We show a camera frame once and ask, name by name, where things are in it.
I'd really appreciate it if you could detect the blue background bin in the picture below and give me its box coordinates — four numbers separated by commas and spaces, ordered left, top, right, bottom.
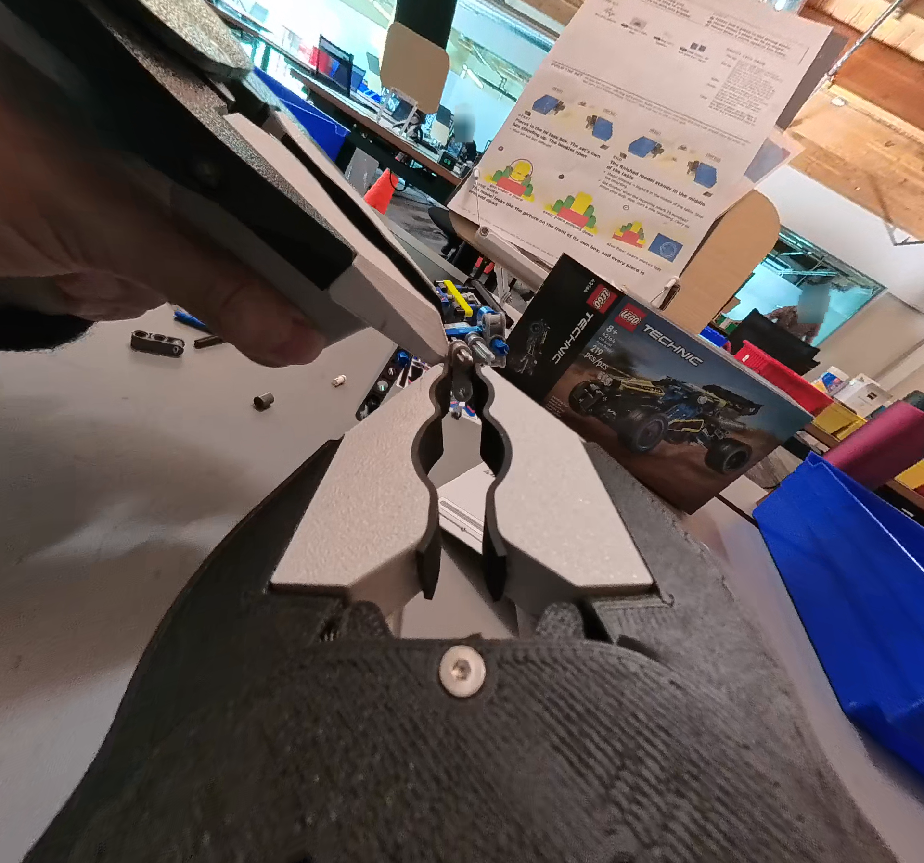
253, 68, 355, 164

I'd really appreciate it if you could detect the grey and blue lego assembly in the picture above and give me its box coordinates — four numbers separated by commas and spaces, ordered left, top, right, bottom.
356, 304, 510, 422

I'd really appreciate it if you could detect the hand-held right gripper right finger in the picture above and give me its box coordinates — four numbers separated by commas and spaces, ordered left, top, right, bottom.
480, 368, 654, 604

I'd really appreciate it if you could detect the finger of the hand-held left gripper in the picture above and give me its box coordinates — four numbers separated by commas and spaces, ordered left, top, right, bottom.
224, 113, 449, 362
278, 113, 445, 330

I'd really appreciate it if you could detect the person's left hand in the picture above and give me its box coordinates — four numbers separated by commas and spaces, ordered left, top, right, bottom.
0, 48, 326, 368

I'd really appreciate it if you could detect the red storage bin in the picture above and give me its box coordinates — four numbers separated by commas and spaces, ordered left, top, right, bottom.
732, 340, 834, 413

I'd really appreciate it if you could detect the orange traffic cone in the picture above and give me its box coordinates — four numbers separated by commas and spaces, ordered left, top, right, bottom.
363, 169, 398, 216

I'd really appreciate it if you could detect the white poster stand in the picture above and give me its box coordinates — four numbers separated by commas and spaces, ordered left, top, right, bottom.
451, 224, 553, 301

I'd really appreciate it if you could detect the white instruction poster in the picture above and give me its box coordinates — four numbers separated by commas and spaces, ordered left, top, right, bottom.
448, 0, 834, 287

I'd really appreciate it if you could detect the tan background panel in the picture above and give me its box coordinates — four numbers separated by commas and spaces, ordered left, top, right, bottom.
380, 21, 450, 114

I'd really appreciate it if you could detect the white carton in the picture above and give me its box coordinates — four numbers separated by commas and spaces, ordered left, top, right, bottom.
830, 372, 899, 417

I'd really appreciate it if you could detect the maroon water bottle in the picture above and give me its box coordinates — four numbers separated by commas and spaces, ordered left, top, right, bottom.
823, 401, 924, 492

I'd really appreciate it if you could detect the black lego set box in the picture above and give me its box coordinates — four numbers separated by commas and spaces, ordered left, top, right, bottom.
503, 253, 815, 514

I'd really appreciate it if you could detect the partly built lego car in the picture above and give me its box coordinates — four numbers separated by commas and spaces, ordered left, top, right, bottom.
433, 279, 499, 344

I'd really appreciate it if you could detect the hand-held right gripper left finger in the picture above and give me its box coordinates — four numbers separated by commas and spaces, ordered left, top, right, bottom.
270, 365, 445, 600

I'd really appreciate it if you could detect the brown cardboard board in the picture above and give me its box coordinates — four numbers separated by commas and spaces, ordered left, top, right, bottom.
664, 188, 782, 333

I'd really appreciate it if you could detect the pile of loose lego pieces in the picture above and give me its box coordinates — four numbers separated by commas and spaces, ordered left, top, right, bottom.
130, 307, 226, 359

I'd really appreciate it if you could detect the yellow storage bin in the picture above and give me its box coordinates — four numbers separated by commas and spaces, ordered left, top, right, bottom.
812, 401, 867, 438

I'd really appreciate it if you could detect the blue divided storage bin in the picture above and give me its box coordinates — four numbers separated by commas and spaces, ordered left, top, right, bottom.
753, 450, 924, 777

